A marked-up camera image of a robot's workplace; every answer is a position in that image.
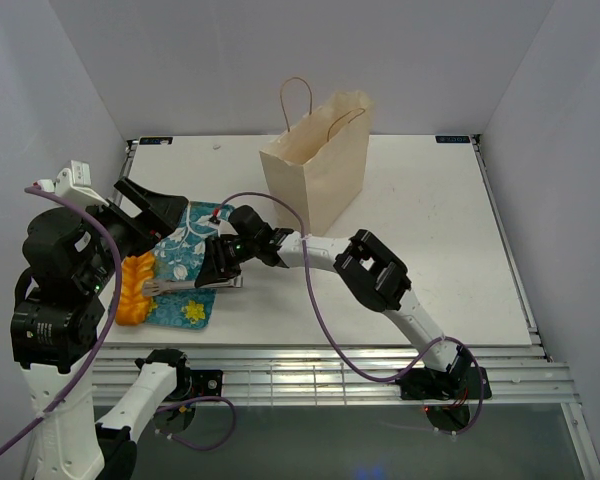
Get aluminium frame rail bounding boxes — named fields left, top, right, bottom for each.
left=93, top=344, right=579, bottom=407

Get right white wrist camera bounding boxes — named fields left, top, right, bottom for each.
left=208, top=211, right=236, bottom=236

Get blue table label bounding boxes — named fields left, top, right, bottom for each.
left=435, top=135, right=471, bottom=144
left=138, top=136, right=173, bottom=146

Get long braided orange bread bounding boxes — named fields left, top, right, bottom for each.
left=115, top=252, right=156, bottom=326

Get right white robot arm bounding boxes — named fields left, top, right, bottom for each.
left=195, top=206, right=487, bottom=401

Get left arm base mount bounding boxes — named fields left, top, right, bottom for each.
left=165, top=368, right=224, bottom=402

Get right blue table label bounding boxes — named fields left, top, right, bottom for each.
left=435, top=135, right=471, bottom=144

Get left blue table label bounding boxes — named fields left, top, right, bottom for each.
left=138, top=136, right=173, bottom=146

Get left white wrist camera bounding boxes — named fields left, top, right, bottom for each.
left=34, top=160, right=108, bottom=208

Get metal serving tongs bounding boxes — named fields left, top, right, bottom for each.
left=141, top=276, right=243, bottom=297

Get brown paper bag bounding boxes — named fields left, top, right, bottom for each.
left=259, top=90, right=374, bottom=236

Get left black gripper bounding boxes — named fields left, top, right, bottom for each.
left=79, top=174, right=188, bottom=290

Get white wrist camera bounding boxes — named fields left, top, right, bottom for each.
left=208, top=211, right=236, bottom=236
left=34, top=160, right=108, bottom=208

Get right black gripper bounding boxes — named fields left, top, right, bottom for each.
left=195, top=236, right=258, bottom=290

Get teal patterned tray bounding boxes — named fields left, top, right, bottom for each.
left=145, top=202, right=219, bottom=330

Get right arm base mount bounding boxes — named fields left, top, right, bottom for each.
left=395, top=365, right=492, bottom=401

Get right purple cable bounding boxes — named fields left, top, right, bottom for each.
left=207, top=191, right=485, bottom=437

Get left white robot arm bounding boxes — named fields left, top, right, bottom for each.
left=10, top=178, right=192, bottom=479

